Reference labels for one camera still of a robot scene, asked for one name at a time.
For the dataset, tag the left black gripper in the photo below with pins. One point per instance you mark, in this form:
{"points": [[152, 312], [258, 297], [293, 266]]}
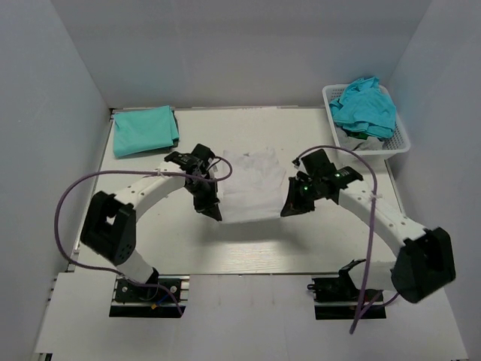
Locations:
{"points": [[209, 207]]}

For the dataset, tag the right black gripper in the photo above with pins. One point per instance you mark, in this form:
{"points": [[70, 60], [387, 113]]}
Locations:
{"points": [[294, 206]]}

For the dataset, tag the white t shirt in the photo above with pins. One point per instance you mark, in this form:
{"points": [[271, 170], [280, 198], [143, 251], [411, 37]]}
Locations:
{"points": [[253, 192]]}

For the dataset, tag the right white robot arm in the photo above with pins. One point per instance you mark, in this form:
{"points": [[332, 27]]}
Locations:
{"points": [[424, 261]]}

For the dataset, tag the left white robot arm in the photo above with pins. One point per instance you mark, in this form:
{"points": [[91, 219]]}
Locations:
{"points": [[110, 225]]}

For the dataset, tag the white garment in basket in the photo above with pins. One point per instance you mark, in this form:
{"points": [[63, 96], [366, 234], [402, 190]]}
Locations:
{"points": [[357, 141]]}

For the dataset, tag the folded teal t shirt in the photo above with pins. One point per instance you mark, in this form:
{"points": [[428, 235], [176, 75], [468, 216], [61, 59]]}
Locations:
{"points": [[145, 130]]}

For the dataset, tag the crumpled teal t shirt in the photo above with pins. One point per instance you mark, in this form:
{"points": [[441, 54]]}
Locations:
{"points": [[363, 108]]}

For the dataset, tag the white plastic basket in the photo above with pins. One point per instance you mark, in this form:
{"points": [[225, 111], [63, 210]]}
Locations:
{"points": [[398, 143]]}

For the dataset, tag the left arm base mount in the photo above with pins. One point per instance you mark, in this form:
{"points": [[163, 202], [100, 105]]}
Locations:
{"points": [[129, 301]]}

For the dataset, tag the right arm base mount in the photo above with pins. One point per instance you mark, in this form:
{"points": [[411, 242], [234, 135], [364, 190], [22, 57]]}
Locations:
{"points": [[335, 296]]}

